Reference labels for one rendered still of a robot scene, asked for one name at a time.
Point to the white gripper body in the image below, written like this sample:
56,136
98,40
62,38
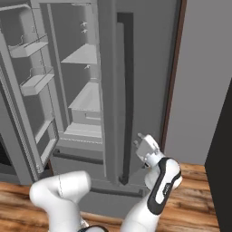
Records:
147,148

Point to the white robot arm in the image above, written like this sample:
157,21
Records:
65,193

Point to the grey fridge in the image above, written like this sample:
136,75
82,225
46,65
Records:
108,90

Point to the grey fridge crisper drawer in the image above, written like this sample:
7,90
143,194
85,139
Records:
86,110

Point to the grey closed fridge door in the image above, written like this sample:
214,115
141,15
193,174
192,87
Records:
148,75

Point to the tall grey door bin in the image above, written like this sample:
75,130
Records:
45,136

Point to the grey fridge shelf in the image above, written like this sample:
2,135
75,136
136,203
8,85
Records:
83,56

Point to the wide grey door bin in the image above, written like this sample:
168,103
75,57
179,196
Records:
36,83

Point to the grey open fridge door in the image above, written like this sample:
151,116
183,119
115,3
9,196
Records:
18,127

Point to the small grey door bin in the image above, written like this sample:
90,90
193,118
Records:
27,50

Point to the grey freezer drawer front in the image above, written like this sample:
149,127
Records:
104,178

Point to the brown wooden side panel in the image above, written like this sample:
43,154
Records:
172,75

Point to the black cabinet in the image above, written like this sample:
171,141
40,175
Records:
222,169

